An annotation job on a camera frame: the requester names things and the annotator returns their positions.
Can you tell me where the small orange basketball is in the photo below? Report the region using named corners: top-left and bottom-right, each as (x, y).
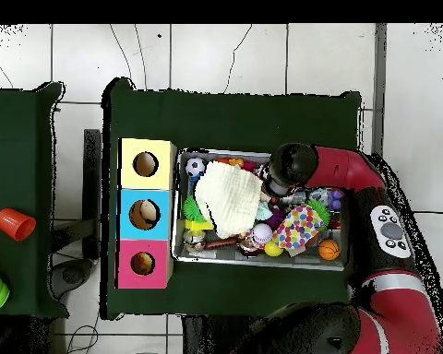
top-left (317, 239), bottom-right (341, 262)

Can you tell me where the polka dot cloth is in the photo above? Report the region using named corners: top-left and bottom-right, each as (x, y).
top-left (272, 205), bottom-right (325, 252)

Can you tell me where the crushed metal can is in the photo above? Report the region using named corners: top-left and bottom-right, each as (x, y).
top-left (182, 230), bottom-right (207, 253)

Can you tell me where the wooden box with three holes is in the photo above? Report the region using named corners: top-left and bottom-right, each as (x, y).
top-left (116, 136), bottom-right (179, 290)

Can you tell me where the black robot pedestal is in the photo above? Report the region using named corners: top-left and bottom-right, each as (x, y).
top-left (182, 314), bottom-right (259, 354)

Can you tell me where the light blue muslin cloth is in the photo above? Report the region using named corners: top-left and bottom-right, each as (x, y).
top-left (256, 202), bottom-right (273, 221)

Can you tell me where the small soccer ball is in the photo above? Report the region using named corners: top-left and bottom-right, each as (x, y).
top-left (185, 157), bottom-right (207, 177)

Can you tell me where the large green spiky ball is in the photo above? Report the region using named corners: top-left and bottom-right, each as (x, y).
top-left (182, 194), bottom-right (207, 223)

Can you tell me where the cream muslin cloth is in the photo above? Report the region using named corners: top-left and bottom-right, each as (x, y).
top-left (194, 160), bottom-right (263, 240)

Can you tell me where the white toy baseball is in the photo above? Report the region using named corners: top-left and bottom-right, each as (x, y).
top-left (251, 222), bottom-right (273, 244)

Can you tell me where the dark green tablecloth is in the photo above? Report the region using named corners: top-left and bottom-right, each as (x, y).
top-left (99, 77), bottom-right (363, 321)
top-left (0, 81), bottom-right (69, 320)

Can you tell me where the orange plastic cup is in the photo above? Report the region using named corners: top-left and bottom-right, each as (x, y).
top-left (0, 206), bottom-right (37, 242)

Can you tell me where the shallow mesh bin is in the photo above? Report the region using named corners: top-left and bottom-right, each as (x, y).
top-left (171, 147), bottom-right (350, 272)

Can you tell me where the yellow plush duck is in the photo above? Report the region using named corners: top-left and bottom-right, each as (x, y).
top-left (132, 252), bottom-right (156, 275)

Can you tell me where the purple toy building block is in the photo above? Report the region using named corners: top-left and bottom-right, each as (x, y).
top-left (328, 188), bottom-right (343, 210)

